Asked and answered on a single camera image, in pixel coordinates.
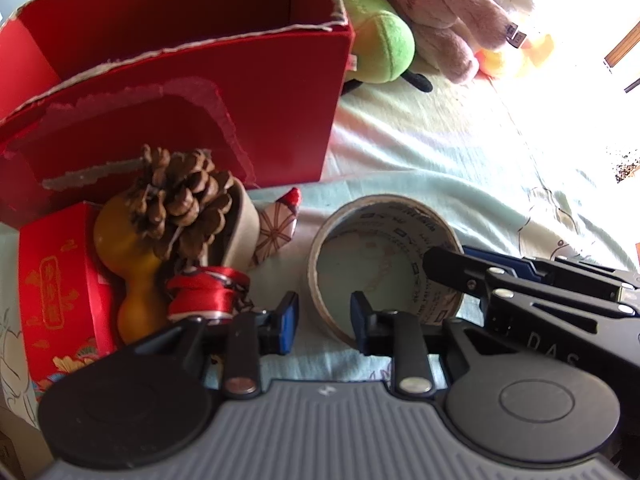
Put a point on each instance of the red patterned fabric pouch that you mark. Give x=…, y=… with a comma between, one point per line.
x=277, y=225

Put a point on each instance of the brown pine cone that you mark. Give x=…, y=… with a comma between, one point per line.
x=180, y=202

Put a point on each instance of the green plush ball toy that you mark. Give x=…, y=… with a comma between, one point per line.
x=383, y=48

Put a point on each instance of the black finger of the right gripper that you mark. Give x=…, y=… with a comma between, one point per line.
x=580, y=290

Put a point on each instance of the beige tape roll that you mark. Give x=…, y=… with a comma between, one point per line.
x=376, y=245

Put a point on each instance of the yellow wooden gourd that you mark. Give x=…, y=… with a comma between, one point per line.
x=130, y=256

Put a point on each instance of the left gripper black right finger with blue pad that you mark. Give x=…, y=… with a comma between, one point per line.
x=401, y=337

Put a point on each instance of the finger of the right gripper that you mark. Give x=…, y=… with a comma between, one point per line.
x=540, y=269

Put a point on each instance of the large red cardboard box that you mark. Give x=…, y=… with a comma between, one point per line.
x=87, y=84

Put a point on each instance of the red ribbon spool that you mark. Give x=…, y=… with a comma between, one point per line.
x=215, y=293

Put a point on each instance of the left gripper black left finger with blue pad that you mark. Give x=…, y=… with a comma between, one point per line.
x=240, y=343

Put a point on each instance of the small red gift box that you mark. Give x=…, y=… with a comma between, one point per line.
x=67, y=297

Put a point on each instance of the pink plush bunny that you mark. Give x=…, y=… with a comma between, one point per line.
x=446, y=30

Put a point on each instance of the orange yellow plush toy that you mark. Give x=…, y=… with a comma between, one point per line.
x=509, y=62

